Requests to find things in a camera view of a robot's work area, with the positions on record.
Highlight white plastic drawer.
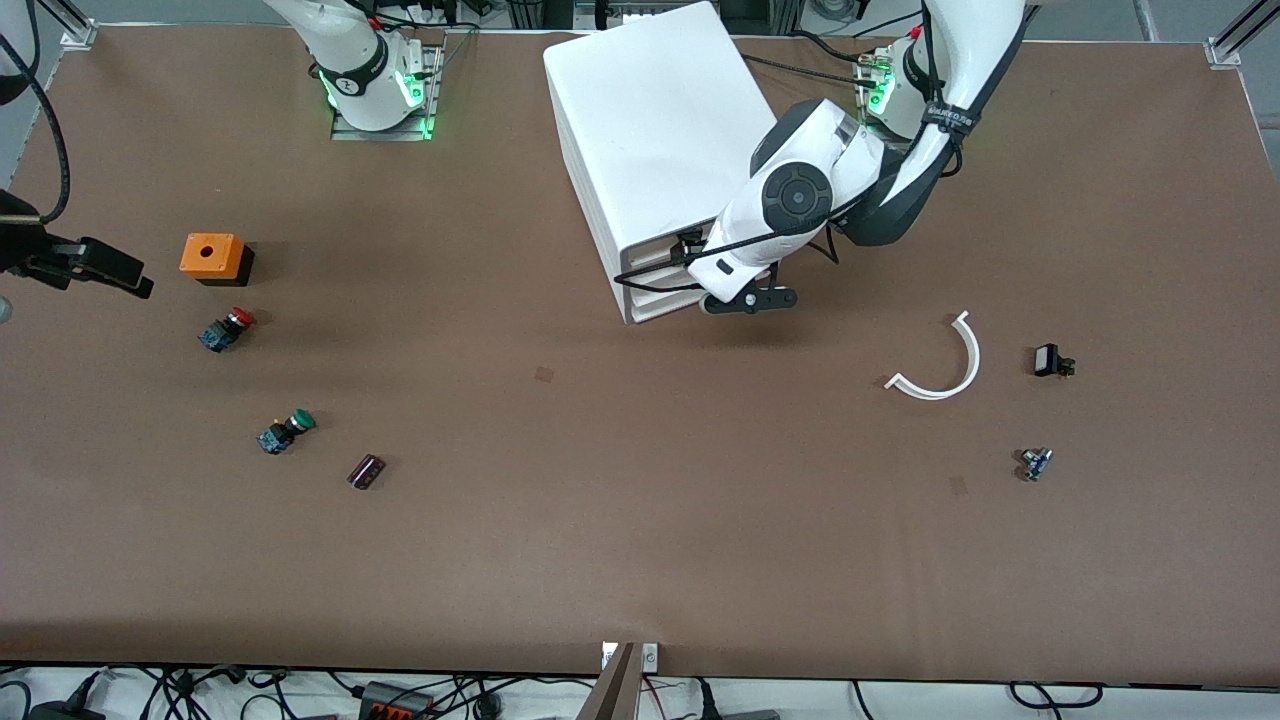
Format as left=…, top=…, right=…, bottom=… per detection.
left=628, top=258, right=703, bottom=286
left=633, top=296, right=717, bottom=323
left=626, top=236, right=693, bottom=267
left=630, top=278, right=707, bottom=304

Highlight orange button box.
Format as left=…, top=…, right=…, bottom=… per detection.
left=180, top=233, right=255, bottom=288

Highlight red push button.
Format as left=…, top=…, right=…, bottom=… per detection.
left=198, top=307, right=257, bottom=354

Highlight white drawer cabinet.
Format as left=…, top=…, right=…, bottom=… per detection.
left=543, top=0, right=814, bottom=326

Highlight green push button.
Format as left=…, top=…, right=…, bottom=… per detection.
left=258, top=408, right=317, bottom=456

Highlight white curved plastic strip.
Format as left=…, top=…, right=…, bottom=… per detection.
left=884, top=310, right=982, bottom=401

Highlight black orange power strip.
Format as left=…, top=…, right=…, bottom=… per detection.
left=357, top=680, right=438, bottom=720

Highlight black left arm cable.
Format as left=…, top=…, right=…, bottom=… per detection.
left=614, top=0, right=963, bottom=294

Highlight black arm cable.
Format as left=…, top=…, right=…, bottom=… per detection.
left=614, top=0, right=963, bottom=294
left=0, top=0, right=69, bottom=223

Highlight black left camera bracket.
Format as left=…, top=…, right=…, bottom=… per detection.
left=700, top=286, right=800, bottom=318

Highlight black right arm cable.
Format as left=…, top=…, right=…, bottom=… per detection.
left=0, top=0, right=69, bottom=223

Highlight black table cable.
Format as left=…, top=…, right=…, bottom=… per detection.
left=742, top=52, right=883, bottom=87

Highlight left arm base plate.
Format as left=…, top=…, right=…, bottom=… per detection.
left=858, top=50, right=966, bottom=152

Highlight aluminium frame profile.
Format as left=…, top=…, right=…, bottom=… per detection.
left=40, top=0, right=99, bottom=52
left=1205, top=0, right=1280, bottom=69

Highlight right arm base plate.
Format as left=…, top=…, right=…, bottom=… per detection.
left=330, top=44, right=446, bottom=142

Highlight brown camera post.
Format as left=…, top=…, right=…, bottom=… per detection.
left=577, top=642, right=641, bottom=720

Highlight looped black cable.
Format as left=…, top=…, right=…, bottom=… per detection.
left=1008, top=681, right=1104, bottom=709

